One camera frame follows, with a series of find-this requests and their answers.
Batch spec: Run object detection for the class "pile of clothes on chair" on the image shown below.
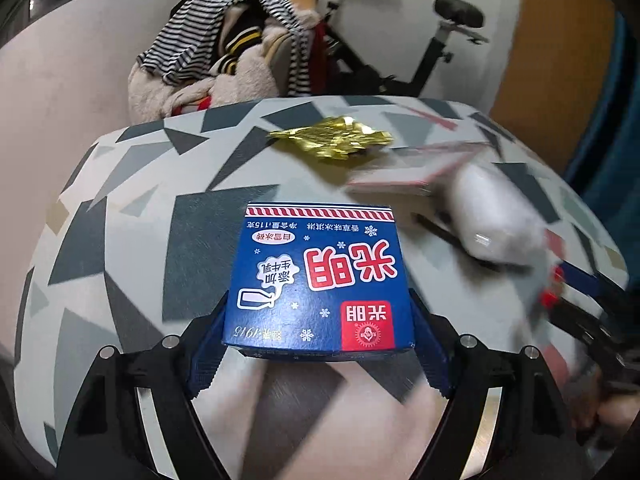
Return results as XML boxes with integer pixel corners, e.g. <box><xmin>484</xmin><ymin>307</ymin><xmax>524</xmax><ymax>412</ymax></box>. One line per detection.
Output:
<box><xmin>136</xmin><ymin>0</ymin><xmax>316</xmax><ymax>98</ymax></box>

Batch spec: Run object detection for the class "geometric patterned tablecloth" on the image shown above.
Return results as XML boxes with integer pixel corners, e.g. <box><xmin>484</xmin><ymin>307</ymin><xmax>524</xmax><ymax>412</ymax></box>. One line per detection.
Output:
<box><xmin>0</xmin><ymin>95</ymin><xmax>631</xmax><ymax>480</ymax></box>

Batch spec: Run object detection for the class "gold foil wrapper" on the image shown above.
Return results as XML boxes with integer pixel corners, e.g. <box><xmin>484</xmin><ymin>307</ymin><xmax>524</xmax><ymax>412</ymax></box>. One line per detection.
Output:
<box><xmin>267</xmin><ymin>116</ymin><xmax>393</xmax><ymax>161</ymax></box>

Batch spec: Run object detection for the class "orange wooden door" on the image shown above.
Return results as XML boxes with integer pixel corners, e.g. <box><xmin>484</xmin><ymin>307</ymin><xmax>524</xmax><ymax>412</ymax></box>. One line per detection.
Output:
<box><xmin>487</xmin><ymin>0</ymin><xmax>618</xmax><ymax>171</ymax></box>

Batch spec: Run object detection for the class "red cloth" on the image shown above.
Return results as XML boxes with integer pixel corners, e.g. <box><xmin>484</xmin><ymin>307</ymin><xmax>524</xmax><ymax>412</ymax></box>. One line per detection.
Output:
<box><xmin>307</xmin><ymin>20</ymin><xmax>328</xmax><ymax>93</ymax></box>

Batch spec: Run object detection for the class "clear wrapper with red edges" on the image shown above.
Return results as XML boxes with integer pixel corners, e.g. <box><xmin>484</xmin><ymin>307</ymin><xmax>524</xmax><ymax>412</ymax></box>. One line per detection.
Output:
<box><xmin>346</xmin><ymin>141</ymin><xmax>493</xmax><ymax>197</ymax></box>

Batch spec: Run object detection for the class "white plastic bag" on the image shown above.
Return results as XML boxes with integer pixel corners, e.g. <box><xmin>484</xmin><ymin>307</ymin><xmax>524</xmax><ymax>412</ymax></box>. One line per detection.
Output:
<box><xmin>447</xmin><ymin>162</ymin><xmax>548</xmax><ymax>267</ymax></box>

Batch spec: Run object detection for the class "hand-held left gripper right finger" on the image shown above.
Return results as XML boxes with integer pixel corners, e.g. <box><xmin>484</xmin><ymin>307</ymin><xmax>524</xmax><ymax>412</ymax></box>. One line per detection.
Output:
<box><xmin>407</xmin><ymin>287</ymin><xmax>593</xmax><ymax>480</ymax></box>

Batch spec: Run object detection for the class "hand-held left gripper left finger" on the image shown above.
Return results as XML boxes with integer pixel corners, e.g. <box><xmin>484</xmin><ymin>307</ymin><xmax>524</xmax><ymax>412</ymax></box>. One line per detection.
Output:
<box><xmin>57</xmin><ymin>292</ymin><xmax>231</xmax><ymax>480</ymax></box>

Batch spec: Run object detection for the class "black exercise bike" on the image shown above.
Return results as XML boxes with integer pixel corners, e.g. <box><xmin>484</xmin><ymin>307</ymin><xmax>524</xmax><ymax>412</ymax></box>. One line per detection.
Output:
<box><xmin>272</xmin><ymin>0</ymin><xmax>491</xmax><ymax>98</ymax></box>

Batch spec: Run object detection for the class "dark garment with yellow stripes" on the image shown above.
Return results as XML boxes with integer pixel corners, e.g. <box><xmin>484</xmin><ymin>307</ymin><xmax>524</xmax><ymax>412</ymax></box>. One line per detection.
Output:
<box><xmin>210</xmin><ymin>10</ymin><xmax>266</xmax><ymax>76</ymax></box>

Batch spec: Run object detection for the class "white fleece garment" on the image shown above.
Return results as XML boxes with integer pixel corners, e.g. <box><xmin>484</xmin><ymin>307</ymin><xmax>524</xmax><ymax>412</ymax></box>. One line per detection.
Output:
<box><xmin>127</xmin><ymin>25</ymin><xmax>286</xmax><ymax>123</ymax></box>

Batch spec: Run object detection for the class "blue curtain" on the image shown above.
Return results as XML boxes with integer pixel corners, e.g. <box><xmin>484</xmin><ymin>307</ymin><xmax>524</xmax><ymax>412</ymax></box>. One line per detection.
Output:
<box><xmin>565</xmin><ymin>10</ymin><xmax>640</xmax><ymax>286</ymax></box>

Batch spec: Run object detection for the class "blue ice cream box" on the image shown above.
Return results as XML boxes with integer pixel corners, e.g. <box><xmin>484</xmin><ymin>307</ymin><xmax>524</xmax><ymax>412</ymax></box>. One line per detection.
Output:
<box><xmin>221</xmin><ymin>203</ymin><xmax>416</xmax><ymax>353</ymax></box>

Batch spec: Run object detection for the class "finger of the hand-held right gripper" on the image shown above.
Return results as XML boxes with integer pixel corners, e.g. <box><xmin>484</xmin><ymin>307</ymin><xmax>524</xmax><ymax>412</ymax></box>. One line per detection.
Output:
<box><xmin>555</xmin><ymin>260</ymin><xmax>640</xmax><ymax>311</ymax></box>
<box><xmin>550</xmin><ymin>300</ymin><xmax>640</xmax><ymax>366</ymax></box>

